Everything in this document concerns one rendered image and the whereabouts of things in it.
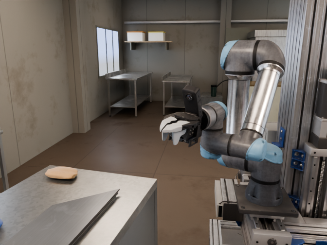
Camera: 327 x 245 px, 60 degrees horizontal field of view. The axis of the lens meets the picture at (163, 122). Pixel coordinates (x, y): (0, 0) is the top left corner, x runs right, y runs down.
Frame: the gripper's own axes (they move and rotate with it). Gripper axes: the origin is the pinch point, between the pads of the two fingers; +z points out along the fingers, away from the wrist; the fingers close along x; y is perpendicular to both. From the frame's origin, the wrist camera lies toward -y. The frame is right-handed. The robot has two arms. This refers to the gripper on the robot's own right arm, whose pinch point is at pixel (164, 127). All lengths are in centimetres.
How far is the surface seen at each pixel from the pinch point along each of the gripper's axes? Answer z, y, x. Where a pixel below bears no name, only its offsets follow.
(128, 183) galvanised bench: -32, 46, 36
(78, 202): -5, 44, 38
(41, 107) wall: -210, 125, 368
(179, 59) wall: -735, 71, 425
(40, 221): 10, 44, 39
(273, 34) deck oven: -701, -35, 149
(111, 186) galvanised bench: -26, 47, 40
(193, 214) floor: -175, 156, 60
